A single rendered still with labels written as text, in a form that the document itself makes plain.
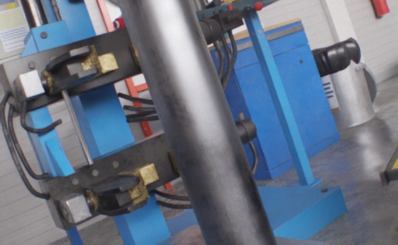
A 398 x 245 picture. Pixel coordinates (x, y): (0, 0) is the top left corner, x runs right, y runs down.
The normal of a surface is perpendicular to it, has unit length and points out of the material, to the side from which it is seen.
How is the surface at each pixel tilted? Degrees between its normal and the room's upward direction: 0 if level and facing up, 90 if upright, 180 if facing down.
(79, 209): 90
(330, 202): 90
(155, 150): 90
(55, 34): 90
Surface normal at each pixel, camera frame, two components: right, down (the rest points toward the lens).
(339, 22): 0.52, -0.12
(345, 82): -0.03, 0.14
